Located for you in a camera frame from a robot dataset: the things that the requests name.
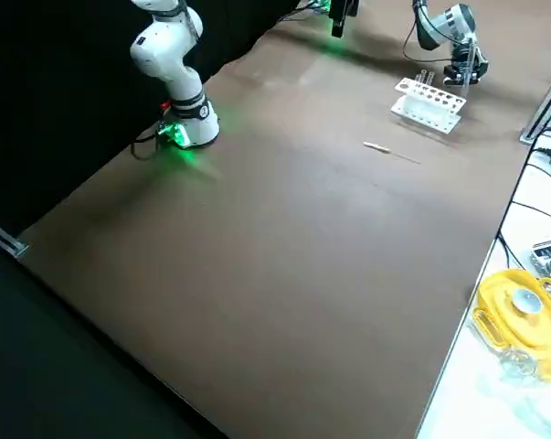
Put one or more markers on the white test tube rack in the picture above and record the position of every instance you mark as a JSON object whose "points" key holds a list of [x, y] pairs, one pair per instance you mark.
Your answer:
{"points": [[428, 116]]}

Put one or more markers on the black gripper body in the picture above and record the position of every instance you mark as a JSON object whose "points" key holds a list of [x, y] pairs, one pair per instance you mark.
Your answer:
{"points": [[463, 51]]}

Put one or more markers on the white round lid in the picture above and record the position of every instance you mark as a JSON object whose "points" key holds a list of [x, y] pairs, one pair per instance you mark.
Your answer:
{"points": [[526, 300]]}

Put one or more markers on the yellow plastic container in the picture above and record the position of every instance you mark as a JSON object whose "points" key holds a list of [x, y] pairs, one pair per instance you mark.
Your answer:
{"points": [[490, 292]]}

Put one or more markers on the aluminium frame post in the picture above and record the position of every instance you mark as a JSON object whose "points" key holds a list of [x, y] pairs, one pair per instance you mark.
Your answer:
{"points": [[547, 105]]}

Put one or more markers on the silver labelled device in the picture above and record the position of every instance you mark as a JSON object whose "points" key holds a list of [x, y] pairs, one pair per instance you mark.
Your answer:
{"points": [[549, 249]]}

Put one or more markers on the clear glass bottle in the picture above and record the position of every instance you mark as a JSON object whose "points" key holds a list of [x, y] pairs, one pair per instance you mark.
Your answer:
{"points": [[517, 366]]}

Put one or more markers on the clear glass test tube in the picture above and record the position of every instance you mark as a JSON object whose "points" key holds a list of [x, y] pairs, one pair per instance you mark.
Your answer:
{"points": [[420, 77], [470, 82], [429, 78]]}

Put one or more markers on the aluminium frame rail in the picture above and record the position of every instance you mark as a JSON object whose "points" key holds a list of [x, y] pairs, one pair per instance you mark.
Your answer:
{"points": [[5, 240]]}

